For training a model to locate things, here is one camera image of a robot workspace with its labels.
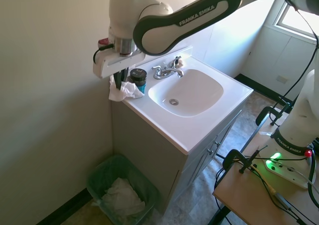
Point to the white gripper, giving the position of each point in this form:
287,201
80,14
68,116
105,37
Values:
112,64

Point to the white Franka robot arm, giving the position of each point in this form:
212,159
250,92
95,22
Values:
162,31

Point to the green plastic trash bin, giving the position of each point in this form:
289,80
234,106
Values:
99,175

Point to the white tissue pile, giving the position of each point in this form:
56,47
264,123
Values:
123,197

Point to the blue jar with black lid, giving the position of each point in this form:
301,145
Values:
137,78

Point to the chrome sink faucet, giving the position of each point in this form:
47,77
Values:
164,72

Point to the chrome sink drain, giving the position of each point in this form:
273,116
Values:
174,101

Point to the grey vanity cabinet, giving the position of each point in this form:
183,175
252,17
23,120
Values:
154,145

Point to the white vanity sink top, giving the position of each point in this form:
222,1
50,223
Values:
199,133

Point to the silver cabinet knob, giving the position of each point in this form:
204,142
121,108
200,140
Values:
210,151
216,143

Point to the black C-clamp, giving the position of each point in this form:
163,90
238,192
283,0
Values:
231,156
264,113

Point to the black baseboard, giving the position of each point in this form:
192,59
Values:
64,206

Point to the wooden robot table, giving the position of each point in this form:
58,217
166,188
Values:
239,195

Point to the red stop button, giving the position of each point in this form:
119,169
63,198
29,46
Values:
309,153

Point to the beige wall outlet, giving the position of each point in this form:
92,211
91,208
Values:
282,79

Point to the window with white frame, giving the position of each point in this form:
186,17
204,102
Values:
299,18

